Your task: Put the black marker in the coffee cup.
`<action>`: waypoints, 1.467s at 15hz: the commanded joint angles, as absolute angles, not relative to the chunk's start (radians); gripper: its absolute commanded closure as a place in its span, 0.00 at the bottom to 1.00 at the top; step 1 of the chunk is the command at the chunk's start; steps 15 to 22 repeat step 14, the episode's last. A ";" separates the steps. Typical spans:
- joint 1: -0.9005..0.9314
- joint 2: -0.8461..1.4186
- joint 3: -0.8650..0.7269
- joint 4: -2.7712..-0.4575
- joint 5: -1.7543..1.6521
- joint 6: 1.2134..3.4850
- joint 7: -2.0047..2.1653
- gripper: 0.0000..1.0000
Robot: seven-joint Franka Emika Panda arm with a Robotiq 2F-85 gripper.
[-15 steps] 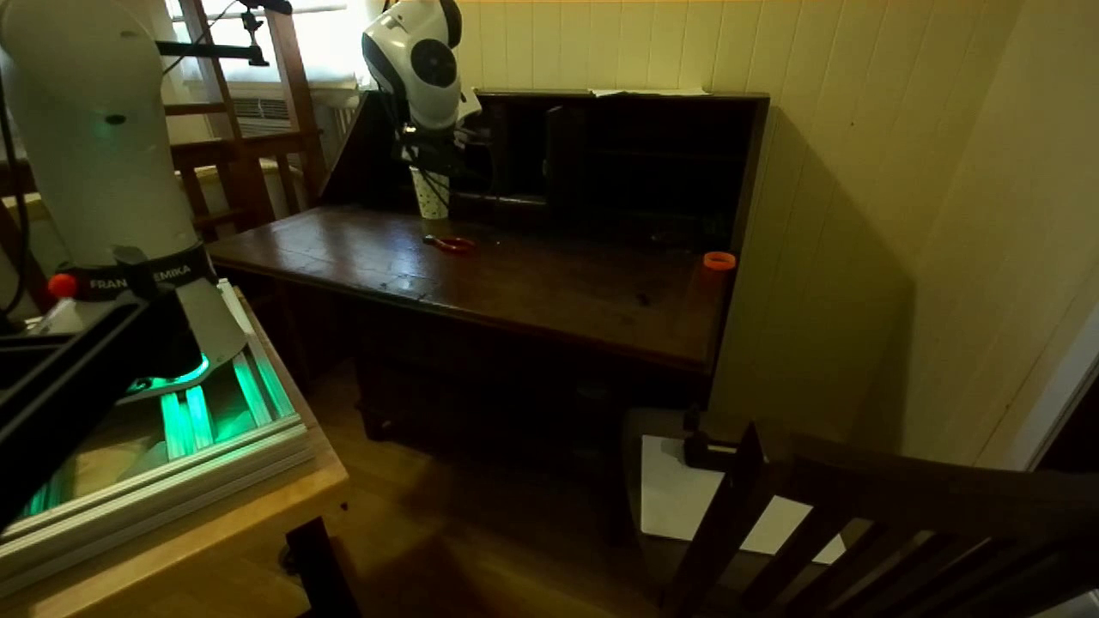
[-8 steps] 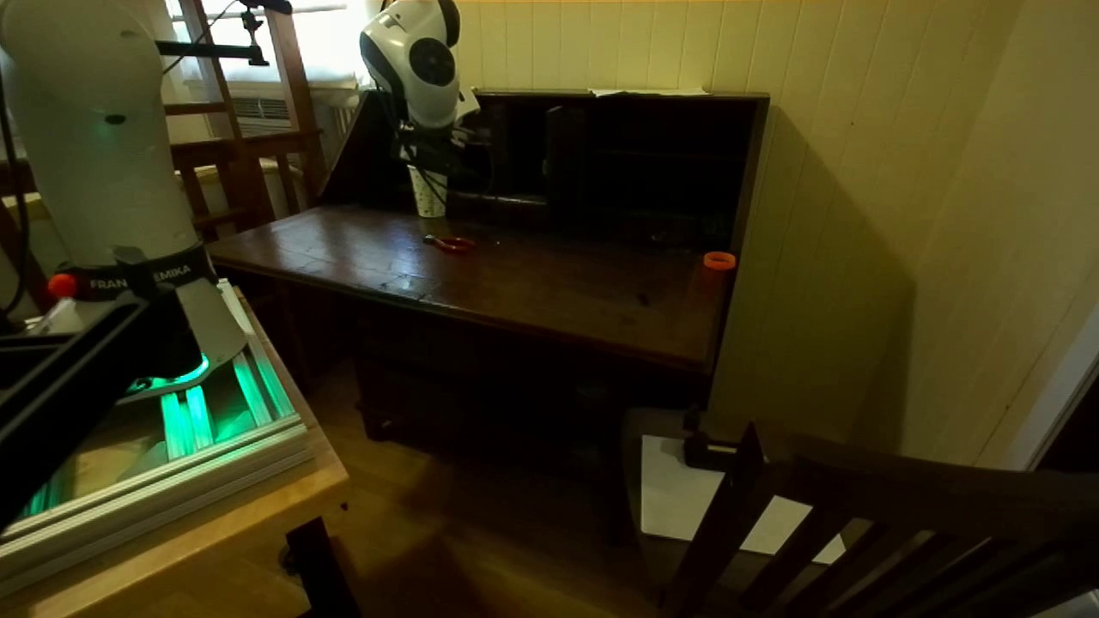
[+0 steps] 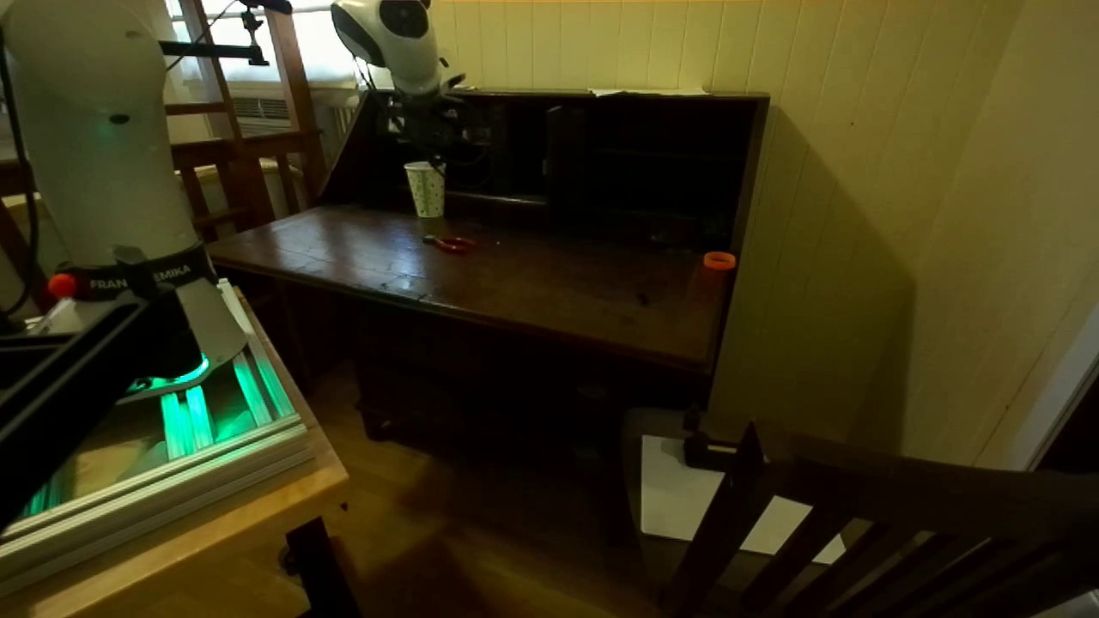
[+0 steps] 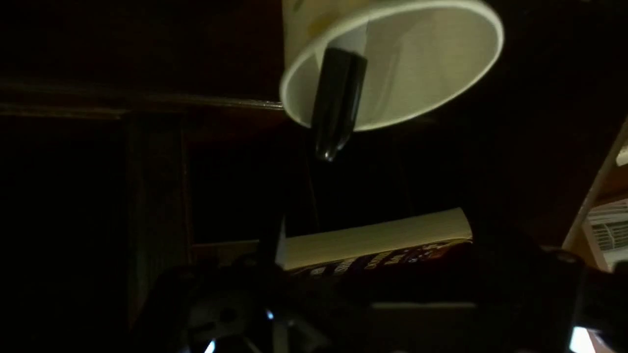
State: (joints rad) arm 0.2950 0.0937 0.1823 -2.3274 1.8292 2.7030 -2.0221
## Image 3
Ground light wooden robot table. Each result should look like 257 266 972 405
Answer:
0 285 355 618

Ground red handled pliers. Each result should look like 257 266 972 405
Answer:
419 230 474 259

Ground black camera tripod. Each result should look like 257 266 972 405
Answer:
157 0 299 68

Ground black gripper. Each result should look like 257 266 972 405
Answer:
393 93 481 166

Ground dark wooden slatted chair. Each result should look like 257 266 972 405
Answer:
661 419 1099 618

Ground white paper coffee cup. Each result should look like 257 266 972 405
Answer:
400 158 451 223

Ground white window air conditioner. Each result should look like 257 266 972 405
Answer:
232 93 297 126

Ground brown wooden chair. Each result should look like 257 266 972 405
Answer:
168 0 332 240

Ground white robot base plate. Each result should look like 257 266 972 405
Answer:
0 274 320 572

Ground white paper sheet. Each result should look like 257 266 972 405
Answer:
635 432 851 568

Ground dark wooden writing desk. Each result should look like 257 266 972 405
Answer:
208 85 774 463

